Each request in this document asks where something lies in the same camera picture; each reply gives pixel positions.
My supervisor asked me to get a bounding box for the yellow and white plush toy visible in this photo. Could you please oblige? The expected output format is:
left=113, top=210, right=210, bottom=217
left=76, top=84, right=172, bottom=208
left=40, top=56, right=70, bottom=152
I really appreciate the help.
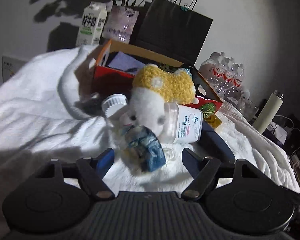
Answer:
left=120, top=64, right=199, bottom=140

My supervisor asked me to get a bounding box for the pack of water bottles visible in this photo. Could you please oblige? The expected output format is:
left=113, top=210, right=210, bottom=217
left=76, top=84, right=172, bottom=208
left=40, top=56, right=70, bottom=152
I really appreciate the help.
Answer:
left=199, top=52, right=246, bottom=100

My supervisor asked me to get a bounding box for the navy pouch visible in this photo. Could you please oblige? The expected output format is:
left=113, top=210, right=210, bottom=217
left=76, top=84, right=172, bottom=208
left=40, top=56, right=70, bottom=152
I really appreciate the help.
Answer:
left=201, top=122, right=236, bottom=164

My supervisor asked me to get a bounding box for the clear glass cup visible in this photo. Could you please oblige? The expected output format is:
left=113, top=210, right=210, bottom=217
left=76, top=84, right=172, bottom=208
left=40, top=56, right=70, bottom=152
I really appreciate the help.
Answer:
left=237, top=96, right=259, bottom=124

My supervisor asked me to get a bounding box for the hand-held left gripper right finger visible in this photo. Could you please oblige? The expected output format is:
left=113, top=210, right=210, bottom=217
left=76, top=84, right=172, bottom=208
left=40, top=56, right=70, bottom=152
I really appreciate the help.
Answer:
left=181, top=148, right=264, bottom=201

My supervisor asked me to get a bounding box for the white fleece blanket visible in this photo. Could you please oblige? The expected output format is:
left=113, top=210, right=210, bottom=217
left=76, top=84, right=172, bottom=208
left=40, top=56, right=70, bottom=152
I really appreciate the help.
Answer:
left=0, top=45, right=300, bottom=230

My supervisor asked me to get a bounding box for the red cardboard box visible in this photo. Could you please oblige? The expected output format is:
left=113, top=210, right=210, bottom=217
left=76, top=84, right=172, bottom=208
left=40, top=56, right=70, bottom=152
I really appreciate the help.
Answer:
left=91, top=39, right=223, bottom=130

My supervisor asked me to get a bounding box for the black paper bag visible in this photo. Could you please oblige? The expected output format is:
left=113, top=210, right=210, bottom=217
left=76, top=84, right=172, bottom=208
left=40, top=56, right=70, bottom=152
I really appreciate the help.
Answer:
left=130, top=0, right=214, bottom=67

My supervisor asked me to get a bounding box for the white milk carton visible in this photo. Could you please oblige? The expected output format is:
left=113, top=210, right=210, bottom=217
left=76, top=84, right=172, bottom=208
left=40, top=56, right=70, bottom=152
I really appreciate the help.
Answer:
left=76, top=1, right=107, bottom=47

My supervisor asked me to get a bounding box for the clear plastic jar white lid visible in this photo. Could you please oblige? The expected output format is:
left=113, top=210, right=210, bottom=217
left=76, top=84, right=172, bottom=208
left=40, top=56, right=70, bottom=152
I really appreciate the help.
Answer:
left=102, top=94, right=203, bottom=144

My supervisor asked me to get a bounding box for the cream thermos bottle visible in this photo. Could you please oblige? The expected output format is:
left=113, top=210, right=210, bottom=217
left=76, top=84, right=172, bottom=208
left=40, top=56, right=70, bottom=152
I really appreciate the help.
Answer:
left=253, top=90, right=283, bottom=134

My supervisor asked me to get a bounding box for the white cable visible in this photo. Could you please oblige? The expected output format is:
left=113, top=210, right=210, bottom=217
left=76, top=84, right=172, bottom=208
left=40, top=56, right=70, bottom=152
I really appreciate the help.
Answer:
left=272, top=115, right=300, bottom=157

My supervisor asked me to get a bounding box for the purple glass vase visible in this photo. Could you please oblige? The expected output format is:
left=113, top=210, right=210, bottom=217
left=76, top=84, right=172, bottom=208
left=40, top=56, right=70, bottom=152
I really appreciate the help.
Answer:
left=102, top=5, right=140, bottom=43

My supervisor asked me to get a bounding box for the plastic packet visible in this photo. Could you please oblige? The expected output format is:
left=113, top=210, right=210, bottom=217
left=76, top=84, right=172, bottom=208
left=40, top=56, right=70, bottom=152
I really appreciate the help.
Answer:
left=122, top=125, right=165, bottom=173

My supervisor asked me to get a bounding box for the grey fuzzy cloth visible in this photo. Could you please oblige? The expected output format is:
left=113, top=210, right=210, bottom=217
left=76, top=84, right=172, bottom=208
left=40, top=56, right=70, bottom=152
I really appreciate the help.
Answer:
left=75, top=92, right=103, bottom=113

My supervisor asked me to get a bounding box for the purple paper sheet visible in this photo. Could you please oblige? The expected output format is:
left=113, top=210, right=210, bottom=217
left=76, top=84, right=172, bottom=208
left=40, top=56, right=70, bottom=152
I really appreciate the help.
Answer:
left=107, top=51, right=143, bottom=72

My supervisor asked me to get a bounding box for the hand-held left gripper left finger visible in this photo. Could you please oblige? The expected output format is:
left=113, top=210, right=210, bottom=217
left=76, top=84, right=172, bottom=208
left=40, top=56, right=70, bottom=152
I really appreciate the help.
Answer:
left=44, top=148, right=115, bottom=201

